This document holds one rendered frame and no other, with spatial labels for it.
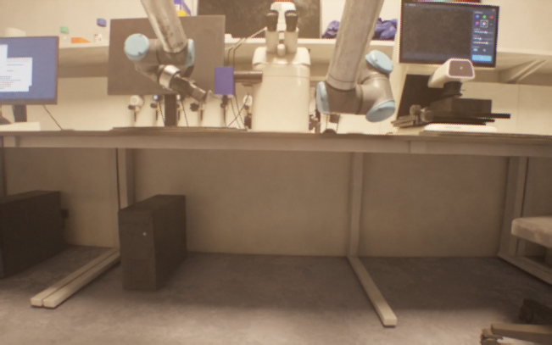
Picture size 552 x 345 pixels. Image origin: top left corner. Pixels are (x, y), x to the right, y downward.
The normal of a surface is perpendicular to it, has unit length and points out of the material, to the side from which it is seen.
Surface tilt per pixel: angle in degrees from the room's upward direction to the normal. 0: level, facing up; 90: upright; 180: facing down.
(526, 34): 90
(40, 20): 90
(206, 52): 86
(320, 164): 90
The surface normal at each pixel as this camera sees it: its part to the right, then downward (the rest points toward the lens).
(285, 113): -0.03, 0.11
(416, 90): -0.04, 0.54
